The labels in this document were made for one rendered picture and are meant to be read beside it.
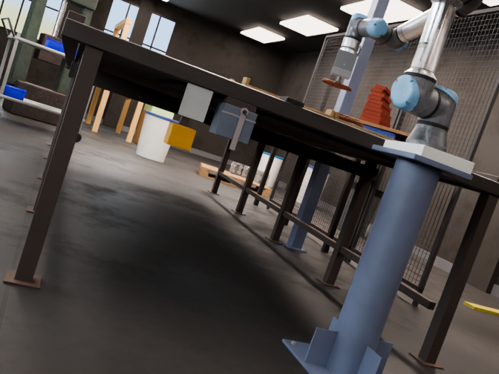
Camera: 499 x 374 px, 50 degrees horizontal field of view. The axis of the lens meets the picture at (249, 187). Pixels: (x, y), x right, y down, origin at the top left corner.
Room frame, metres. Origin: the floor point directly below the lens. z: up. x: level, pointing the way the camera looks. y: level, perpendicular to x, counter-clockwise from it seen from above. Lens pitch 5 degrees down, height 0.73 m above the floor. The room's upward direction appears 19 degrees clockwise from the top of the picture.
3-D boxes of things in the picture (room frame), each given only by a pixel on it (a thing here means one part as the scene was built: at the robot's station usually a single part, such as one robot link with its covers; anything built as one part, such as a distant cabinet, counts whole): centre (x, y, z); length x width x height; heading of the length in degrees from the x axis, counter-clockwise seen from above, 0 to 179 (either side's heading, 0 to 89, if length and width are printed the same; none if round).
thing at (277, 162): (10.49, -0.24, 0.30); 0.48 x 0.48 x 0.61
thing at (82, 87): (1.84, 0.65, 0.43); 0.12 x 0.12 x 0.85; 21
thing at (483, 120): (5.13, -0.84, 1.11); 3.04 x 0.03 x 2.21; 21
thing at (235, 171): (8.28, 0.27, 0.16); 1.14 x 0.79 x 0.32; 101
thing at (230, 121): (2.02, 0.14, 0.77); 0.14 x 0.11 x 0.18; 111
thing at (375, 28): (2.26, -0.28, 1.33); 0.11 x 0.11 x 0.08; 31
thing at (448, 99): (2.01, -0.56, 1.07); 0.13 x 0.12 x 0.14; 121
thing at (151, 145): (7.94, 1.56, 0.33); 0.53 x 0.53 x 0.65
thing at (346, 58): (2.35, -0.22, 1.17); 0.10 x 0.09 x 0.16; 176
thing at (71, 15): (3.73, 1.47, 0.90); 4.04 x 0.06 x 0.10; 21
